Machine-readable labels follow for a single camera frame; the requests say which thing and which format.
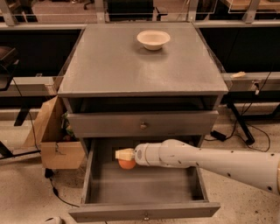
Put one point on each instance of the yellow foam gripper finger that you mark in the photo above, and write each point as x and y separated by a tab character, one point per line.
125	154

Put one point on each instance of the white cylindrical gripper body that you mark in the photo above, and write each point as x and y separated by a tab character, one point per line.
140	155

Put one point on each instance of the orange fruit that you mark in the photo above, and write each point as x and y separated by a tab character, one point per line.
127	165

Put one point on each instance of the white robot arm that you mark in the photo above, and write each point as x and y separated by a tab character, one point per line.
257	169

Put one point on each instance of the open grey middle drawer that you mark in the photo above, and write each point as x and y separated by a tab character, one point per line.
111	193

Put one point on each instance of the grey top drawer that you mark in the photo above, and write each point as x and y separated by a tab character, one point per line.
143	124

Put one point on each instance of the grey wooden drawer cabinet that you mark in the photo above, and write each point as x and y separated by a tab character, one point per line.
111	71

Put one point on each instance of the brown cardboard box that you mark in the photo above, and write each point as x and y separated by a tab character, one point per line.
47	134

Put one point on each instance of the white paper bowl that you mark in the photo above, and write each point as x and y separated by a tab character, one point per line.
153	40

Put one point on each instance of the yellow foam scrap on ledge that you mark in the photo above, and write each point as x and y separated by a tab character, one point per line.
237	75

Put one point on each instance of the black office chair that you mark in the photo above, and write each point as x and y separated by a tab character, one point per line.
8	63

